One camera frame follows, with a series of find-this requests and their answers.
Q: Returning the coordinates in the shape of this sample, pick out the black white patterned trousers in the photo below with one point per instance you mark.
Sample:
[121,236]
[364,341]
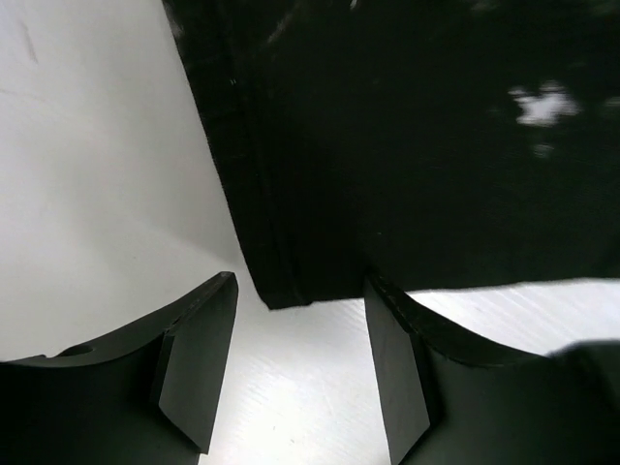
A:
[446,144]

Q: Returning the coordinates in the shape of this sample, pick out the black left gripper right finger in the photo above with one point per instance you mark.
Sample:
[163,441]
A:
[451,396]

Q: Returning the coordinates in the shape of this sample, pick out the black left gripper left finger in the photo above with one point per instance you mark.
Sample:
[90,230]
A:
[146,393]

